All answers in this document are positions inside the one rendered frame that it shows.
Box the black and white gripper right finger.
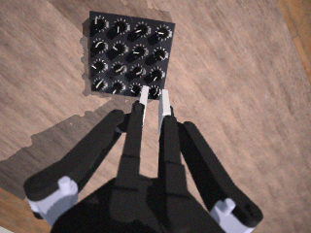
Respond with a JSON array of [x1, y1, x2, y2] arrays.
[[157, 89, 263, 233]]

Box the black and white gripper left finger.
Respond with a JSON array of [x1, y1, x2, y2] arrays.
[[23, 85, 149, 230]]

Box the black knob box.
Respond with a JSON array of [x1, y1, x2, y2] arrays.
[[89, 11, 175, 101]]

